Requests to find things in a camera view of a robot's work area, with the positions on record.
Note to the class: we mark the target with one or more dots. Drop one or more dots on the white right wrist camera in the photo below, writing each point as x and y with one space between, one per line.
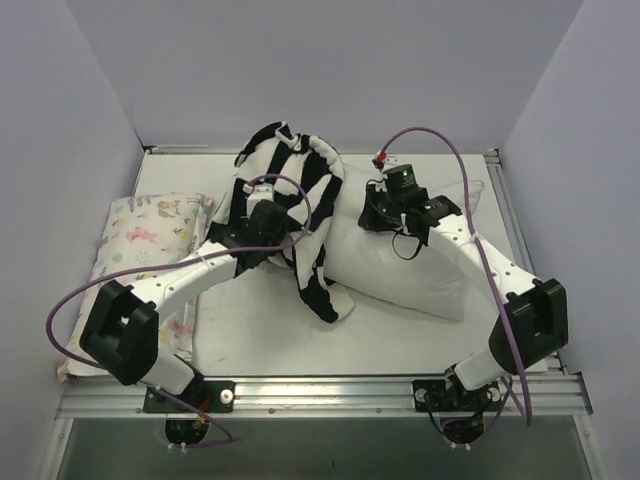
383 161

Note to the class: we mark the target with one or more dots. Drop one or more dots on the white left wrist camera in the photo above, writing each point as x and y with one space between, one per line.
259 192

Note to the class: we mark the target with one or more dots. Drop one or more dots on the aluminium right side rail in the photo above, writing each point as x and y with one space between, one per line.
555 362

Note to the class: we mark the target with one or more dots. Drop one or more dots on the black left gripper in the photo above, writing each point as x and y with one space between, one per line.
232 236

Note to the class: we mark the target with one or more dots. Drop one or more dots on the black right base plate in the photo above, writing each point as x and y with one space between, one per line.
447 395

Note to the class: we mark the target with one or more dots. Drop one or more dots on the aluminium rail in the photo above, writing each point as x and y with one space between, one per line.
555 362
550 395

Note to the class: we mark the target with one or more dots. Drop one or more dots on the aluminium front rail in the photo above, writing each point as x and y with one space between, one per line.
550 395

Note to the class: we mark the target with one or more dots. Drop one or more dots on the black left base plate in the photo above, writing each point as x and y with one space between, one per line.
208 396

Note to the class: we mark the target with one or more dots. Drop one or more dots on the white pillow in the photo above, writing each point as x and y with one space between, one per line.
378 265

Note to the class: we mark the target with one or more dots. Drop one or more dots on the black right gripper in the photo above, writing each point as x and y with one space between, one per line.
373 215

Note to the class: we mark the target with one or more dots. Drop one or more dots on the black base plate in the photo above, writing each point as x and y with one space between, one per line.
447 395
208 396

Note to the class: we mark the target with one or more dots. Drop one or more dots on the black white checkered pillowcase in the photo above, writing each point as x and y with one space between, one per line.
307 174

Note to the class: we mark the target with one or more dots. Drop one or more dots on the floral animal print pillow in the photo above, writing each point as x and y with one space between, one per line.
143 231

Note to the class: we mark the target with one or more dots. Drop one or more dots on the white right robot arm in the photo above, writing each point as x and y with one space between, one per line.
532 318

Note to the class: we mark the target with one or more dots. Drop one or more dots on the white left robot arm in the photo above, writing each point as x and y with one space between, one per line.
122 330

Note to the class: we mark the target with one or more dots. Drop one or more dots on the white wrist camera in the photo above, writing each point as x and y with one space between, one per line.
383 161
259 192

